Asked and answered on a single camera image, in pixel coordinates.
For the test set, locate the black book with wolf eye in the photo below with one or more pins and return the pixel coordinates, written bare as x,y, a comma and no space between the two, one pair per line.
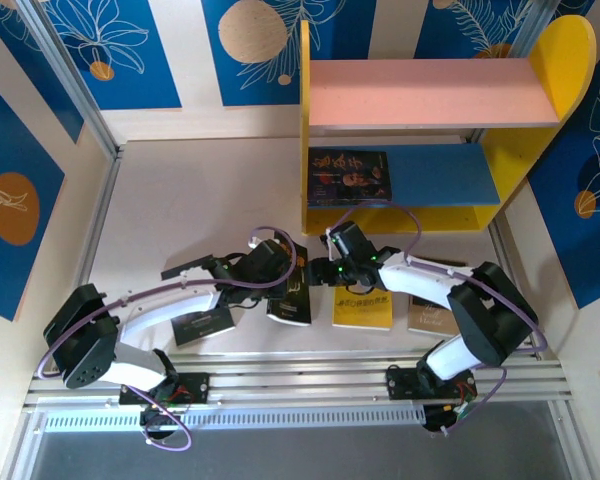
202,325

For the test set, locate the aluminium rail beam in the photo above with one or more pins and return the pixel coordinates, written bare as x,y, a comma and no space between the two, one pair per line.
305,375

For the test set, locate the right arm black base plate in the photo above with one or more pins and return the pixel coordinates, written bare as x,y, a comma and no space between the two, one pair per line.
400,385

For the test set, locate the aluminium table side rail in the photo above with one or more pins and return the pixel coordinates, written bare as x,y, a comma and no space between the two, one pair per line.
502,240
105,200

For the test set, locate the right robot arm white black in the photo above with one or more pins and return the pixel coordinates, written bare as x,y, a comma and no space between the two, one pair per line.
425,280

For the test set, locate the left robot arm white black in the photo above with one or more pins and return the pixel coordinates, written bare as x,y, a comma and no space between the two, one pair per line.
180,302

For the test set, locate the aluminium corner post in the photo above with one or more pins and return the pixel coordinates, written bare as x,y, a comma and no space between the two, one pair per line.
80,100

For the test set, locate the dark book with red figure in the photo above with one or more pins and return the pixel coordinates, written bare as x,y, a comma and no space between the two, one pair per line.
350,175

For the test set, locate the yellow pink blue bookshelf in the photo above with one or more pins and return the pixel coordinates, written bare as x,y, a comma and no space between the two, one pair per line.
430,90

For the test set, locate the yellow book with cartoon boy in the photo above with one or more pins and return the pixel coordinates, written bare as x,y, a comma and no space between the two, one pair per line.
362,310

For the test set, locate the brown tan book with scroll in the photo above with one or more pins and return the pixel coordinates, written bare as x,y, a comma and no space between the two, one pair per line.
430,317

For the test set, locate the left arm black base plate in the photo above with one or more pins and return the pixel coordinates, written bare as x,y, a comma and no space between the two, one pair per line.
195,387

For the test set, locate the black book orange title antlers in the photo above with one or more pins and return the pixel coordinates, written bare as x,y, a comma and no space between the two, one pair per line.
295,305

